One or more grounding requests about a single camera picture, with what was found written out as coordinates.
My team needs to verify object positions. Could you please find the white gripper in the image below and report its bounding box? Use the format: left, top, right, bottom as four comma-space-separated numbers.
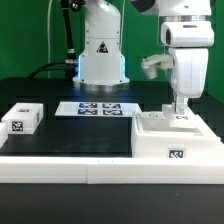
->
161, 21, 214, 115

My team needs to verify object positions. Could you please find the white door panel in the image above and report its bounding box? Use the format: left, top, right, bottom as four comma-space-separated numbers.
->
162, 104, 196, 128
140, 111, 165, 124

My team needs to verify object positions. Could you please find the white cabinet body box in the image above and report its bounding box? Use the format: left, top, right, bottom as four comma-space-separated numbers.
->
131, 113, 224, 159

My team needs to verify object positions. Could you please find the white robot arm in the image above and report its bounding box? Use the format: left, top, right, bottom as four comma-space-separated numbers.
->
73, 0, 214, 114

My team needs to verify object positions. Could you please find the white cabinet top block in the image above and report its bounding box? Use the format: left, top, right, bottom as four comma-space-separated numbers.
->
1, 103, 43, 134

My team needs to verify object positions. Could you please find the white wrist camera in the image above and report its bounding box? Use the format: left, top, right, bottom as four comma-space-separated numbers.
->
141, 54, 173, 79

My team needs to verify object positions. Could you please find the white marker base plate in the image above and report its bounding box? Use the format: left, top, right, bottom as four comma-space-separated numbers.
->
55, 102, 141, 117

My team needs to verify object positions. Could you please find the black cable bundle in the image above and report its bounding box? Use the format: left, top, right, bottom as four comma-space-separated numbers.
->
27, 0, 87, 80

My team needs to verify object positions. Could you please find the white U-shaped fence frame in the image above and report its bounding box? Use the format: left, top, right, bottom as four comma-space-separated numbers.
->
0, 121, 224, 185

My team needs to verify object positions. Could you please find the white thin cable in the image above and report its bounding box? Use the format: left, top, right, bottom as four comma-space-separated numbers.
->
46, 0, 54, 80

